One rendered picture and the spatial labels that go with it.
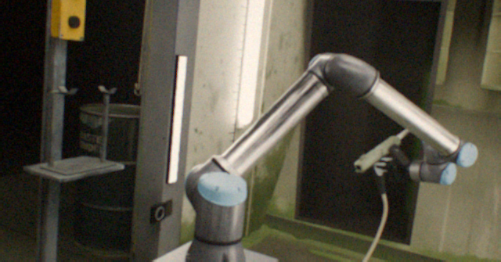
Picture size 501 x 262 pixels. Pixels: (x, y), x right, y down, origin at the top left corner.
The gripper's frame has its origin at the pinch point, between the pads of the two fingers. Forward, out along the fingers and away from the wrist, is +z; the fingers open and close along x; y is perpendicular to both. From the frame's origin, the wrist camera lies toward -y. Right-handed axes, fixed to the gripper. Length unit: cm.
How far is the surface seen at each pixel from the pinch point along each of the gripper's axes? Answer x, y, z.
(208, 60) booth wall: -17, -61, 76
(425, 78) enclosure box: 54, -21, -2
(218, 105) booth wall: -15, -34, 85
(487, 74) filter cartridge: 134, 7, 3
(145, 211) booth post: -78, -3, 84
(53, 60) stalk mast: -95, -88, 65
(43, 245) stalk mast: -126, -18, 76
